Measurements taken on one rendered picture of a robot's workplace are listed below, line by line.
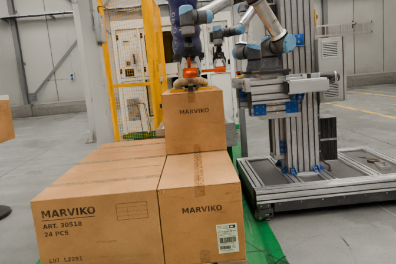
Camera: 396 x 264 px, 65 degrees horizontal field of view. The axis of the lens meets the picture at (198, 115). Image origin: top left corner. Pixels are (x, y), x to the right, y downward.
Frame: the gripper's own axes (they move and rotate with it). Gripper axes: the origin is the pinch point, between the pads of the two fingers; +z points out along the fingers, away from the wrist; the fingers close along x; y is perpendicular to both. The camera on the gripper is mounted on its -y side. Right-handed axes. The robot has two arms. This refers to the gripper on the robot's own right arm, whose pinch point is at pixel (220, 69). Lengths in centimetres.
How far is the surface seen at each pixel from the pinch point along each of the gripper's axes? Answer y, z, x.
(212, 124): 61, 36, -15
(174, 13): 37, -41, -33
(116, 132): -130, 66, -123
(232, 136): -5, 59, 7
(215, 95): 61, 17, -11
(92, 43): -78, -39, -124
